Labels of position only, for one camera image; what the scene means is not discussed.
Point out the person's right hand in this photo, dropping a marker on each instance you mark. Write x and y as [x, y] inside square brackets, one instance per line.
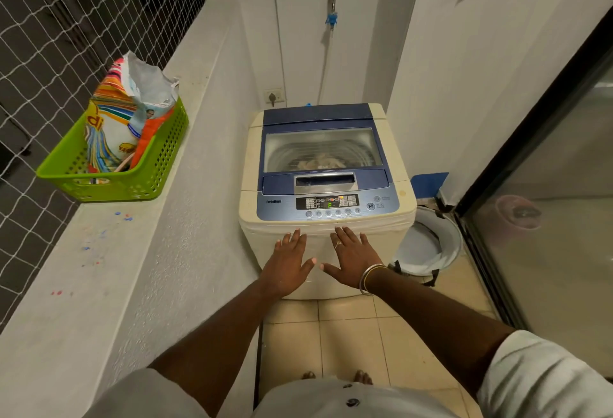
[354, 262]

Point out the person's left hand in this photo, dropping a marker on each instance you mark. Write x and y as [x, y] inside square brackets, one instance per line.
[282, 269]

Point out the person's right middle finger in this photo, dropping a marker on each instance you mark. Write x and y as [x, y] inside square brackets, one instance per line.
[348, 238]

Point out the person's left thumb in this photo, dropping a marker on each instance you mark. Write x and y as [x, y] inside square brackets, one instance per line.
[309, 267]

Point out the person's right little finger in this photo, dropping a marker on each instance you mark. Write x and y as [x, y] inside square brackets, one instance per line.
[367, 245]

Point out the person's left middle finger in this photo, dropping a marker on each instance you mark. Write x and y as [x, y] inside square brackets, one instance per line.
[295, 240]

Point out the person's left little finger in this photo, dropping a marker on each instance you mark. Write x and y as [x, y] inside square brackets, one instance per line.
[278, 249]

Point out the person's right thumb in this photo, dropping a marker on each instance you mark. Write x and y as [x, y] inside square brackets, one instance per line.
[330, 270]

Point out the person's right forearm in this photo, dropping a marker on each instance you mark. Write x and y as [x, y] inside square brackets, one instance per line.
[431, 317]

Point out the person's left forearm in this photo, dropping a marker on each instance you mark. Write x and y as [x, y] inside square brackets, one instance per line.
[225, 341]

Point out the metal bangles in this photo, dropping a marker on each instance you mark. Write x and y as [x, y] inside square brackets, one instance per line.
[369, 275]

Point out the cream and blue washing machine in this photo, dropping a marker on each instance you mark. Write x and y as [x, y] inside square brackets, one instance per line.
[251, 202]

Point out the white plastic bucket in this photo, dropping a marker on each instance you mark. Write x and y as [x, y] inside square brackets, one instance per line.
[431, 236]

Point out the laundry in drum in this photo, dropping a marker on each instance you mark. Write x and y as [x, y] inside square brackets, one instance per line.
[320, 160]

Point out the blue plastic object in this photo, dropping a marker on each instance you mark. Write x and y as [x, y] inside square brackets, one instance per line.
[428, 184]

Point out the person's left foot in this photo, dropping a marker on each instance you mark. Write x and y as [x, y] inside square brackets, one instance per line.
[309, 375]

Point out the person's foot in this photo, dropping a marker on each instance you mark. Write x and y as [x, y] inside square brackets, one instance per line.
[309, 375]
[362, 377]

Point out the person's right foot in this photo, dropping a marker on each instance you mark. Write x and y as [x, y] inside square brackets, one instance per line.
[362, 377]

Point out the blue washing machine lid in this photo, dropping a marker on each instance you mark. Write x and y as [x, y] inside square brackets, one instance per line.
[321, 115]

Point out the green plastic basket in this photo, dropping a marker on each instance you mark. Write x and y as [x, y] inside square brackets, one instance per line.
[160, 164]

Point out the orange packet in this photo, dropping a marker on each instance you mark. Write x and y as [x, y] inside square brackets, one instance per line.
[149, 137]

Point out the black framed glass door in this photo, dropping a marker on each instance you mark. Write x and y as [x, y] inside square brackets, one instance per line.
[550, 250]

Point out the colourful striped detergent bag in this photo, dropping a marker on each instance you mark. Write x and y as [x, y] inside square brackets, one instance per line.
[112, 116]

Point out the white garment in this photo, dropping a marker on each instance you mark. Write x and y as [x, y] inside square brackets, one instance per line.
[550, 374]

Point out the metal tap with blue fitting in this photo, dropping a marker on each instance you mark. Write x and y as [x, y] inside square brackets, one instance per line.
[332, 1]

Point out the white safety net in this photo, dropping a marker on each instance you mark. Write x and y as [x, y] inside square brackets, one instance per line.
[128, 7]

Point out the white wall socket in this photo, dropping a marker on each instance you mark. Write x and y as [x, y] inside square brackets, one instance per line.
[274, 97]

